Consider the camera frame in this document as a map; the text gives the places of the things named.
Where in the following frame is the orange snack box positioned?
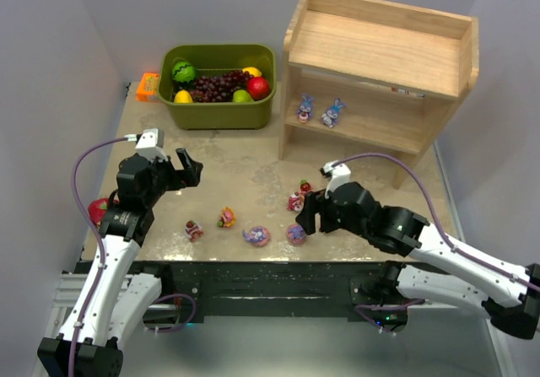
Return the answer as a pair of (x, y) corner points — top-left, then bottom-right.
(136, 73), (160, 102)

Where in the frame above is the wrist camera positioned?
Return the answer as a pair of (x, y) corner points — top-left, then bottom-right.
(320, 161), (351, 198)
(126, 128), (170, 163)

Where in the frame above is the pink bear yellow flower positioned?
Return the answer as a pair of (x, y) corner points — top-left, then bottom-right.
(217, 207), (236, 229)

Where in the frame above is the yellow lemon toy front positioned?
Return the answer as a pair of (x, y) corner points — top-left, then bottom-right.
(173, 89), (193, 104)

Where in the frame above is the aluminium rail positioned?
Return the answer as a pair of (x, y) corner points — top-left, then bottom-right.
(37, 261), (516, 376)

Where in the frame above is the yellow lemon toy back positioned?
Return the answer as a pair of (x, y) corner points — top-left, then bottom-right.
(242, 67), (262, 77)

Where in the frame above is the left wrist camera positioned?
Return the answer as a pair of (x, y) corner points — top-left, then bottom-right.
(126, 128), (170, 163)

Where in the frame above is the red apple toy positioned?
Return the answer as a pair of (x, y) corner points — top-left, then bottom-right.
(246, 77), (272, 100)

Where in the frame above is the green watermelon toy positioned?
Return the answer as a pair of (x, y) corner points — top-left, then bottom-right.
(171, 61), (197, 83)

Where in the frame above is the purple cable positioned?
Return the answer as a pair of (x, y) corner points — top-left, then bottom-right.
(332, 152), (540, 336)
(67, 135), (140, 377)

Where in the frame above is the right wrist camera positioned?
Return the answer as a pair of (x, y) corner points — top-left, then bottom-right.
(320, 161), (351, 198)

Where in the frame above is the green plastic basin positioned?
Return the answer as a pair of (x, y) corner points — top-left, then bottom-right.
(157, 44), (277, 130)

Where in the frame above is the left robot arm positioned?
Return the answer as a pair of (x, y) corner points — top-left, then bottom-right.
(37, 147), (203, 376)

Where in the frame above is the purple grape bunch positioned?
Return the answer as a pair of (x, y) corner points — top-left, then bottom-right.
(187, 70), (254, 103)

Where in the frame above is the red strawberry bear figure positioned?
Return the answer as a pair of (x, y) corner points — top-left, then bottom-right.
(184, 220), (204, 242)

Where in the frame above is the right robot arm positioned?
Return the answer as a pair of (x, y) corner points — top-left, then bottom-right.
(296, 182), (539, 340)

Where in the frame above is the red white box behind shelf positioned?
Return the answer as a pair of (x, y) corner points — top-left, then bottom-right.
(391, 87), (425, 98)

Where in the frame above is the pink bear strawberry donut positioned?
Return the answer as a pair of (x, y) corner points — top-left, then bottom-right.
(300, 180), (313, 196)

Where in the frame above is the yellow lemon toy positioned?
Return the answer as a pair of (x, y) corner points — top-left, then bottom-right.
(173, 89), (193, 104)
(242, 67), (262, 77)

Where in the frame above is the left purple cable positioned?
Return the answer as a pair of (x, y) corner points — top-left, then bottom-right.
(67, 135), (140, 377)

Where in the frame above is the purple bunny strawberry cake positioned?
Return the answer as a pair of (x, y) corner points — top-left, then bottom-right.
(296, 94), (314, 124)

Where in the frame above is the pink bear with cake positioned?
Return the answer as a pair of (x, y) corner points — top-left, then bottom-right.
(287, 192), (304, 213)

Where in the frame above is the green pear toy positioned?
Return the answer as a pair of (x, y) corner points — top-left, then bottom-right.
(232, 89), (254, 103)

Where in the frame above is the red strawberry toy at edge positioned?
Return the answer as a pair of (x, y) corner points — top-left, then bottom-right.
(87, 198), (108, 228)

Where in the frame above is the purple bunny pink donut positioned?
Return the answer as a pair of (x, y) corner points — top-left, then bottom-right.
(242, 226), (270, 247)
(286, 224), (307, 246)

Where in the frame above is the purple bunny with bottle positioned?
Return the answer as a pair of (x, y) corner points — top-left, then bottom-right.
(321, 98), (346, 128)

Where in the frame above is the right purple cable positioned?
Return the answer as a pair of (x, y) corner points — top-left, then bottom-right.
(332, 152), (540, 336)

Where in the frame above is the wooden two-tier shelf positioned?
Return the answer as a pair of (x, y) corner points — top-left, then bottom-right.
(278, 0), (479, 167)

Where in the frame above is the black base frame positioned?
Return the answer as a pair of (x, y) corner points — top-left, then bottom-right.
(75, 260), (425, 326)

